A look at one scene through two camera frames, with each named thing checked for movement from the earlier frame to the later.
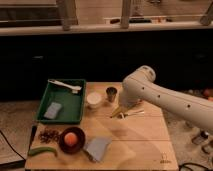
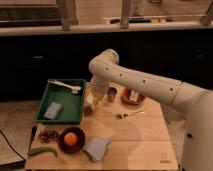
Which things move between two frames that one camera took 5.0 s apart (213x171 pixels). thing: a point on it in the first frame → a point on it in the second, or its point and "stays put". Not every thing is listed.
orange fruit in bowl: [70, 139] stays put
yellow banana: [115, 112] → [90, 98]
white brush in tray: [73, 88] stays put
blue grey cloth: [97, 147] stays put
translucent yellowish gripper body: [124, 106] → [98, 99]
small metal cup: [111, 93] stays put
